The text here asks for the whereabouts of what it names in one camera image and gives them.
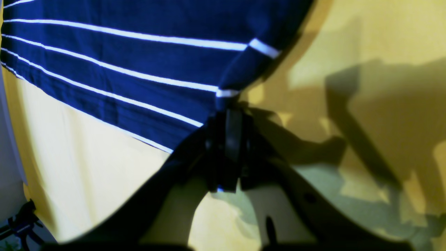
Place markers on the yellow table cloth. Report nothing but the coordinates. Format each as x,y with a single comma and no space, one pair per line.
357,103

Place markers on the navy white striped T-shirt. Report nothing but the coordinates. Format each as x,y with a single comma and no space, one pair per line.
155,69

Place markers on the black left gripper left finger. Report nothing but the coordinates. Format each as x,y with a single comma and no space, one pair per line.
158,216

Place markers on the blue red table clamp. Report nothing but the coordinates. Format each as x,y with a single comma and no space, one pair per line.
22,227

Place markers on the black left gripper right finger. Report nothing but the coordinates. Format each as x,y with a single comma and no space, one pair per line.
291,214

